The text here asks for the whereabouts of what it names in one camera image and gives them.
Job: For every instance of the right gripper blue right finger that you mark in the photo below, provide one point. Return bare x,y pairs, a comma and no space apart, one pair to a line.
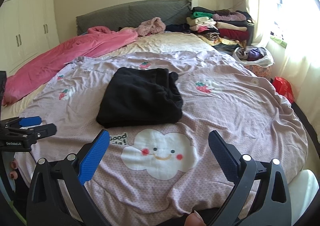
227,156

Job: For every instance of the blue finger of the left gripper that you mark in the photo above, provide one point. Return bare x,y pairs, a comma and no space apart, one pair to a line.
41,131
30,121

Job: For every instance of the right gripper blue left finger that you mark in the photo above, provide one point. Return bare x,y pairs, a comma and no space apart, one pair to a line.
91,154

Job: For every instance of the black long-sleeve shirt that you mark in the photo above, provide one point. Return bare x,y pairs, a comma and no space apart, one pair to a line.
137,97

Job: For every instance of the white bag of clothes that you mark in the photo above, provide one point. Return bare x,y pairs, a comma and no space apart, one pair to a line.
250,56

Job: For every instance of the stack of folded clothes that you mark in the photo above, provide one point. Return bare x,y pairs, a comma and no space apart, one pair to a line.
224,30

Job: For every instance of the left hand, red nails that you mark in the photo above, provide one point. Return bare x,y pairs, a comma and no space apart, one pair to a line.
13,173

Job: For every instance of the right hand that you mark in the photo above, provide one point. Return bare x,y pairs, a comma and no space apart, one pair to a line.
194,219

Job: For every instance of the lilac strawberry print quilt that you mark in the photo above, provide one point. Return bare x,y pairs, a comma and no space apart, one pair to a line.
150,174

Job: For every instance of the red plastic bag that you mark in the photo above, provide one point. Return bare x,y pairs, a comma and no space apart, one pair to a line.
283,87

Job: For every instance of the white wardrobe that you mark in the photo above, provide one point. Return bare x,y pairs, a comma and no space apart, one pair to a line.
28,29

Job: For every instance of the floral storage box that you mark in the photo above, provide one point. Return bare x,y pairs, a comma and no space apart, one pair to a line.
260,71

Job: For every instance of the pink plush blanket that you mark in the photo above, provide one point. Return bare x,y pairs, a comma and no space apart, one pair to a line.
97,42

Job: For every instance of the pink fuzzy garment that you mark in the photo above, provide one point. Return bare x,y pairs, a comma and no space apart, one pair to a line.
152,26

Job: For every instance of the dark navy garment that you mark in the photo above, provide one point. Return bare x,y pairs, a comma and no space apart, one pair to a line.
178,28

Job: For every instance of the grey quilted headboard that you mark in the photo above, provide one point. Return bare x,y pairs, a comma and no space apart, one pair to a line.
134,13

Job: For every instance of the white curtain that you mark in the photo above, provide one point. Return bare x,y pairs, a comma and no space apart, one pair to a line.
290,28

